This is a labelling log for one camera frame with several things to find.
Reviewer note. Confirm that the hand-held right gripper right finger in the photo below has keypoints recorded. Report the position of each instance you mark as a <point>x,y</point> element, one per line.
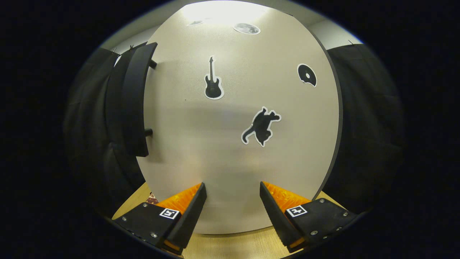
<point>275,216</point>

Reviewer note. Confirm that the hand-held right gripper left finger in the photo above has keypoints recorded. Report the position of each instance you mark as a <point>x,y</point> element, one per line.
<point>192,216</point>

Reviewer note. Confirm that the brown patterned coaster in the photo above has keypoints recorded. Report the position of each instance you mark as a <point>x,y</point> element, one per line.
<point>152,199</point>

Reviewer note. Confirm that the beige cabinet door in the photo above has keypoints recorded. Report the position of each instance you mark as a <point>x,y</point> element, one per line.
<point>215,162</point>

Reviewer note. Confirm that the grey cabinet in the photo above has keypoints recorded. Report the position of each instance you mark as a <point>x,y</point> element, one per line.
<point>340,111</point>

